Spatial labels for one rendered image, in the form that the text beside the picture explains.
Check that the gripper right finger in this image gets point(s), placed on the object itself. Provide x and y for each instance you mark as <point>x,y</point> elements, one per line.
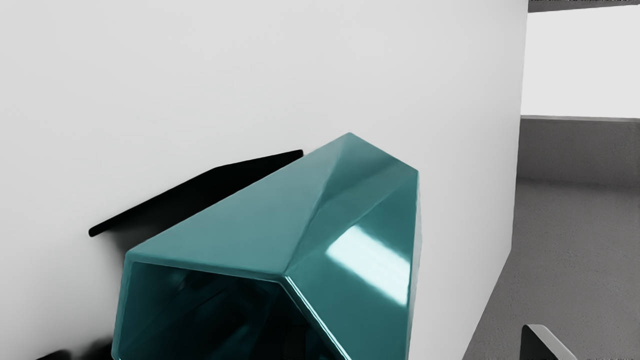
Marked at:
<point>540,345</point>

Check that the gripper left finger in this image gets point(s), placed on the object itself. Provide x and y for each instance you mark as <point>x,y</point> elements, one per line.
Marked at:
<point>75,352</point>

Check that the teal faceted mug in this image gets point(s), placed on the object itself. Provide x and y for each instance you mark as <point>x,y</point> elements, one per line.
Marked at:
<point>280,235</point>

